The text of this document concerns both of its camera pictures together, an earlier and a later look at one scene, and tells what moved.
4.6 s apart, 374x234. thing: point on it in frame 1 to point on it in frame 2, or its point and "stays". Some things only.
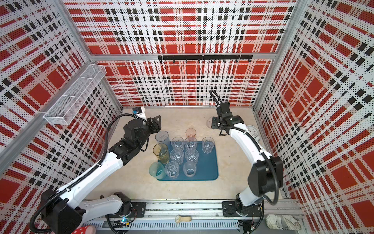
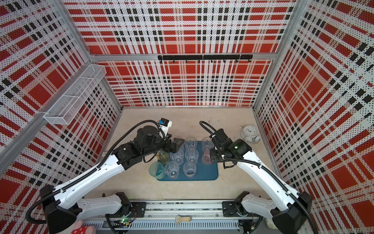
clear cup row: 172,169 stays
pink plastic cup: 191,132 to 206,158
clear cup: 192,155 stays
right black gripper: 215,119 to 214,159
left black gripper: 155,126 to 175,148
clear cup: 207,144 stays
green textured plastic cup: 157,169 stays
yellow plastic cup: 160,150 stays
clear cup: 190,143 stays
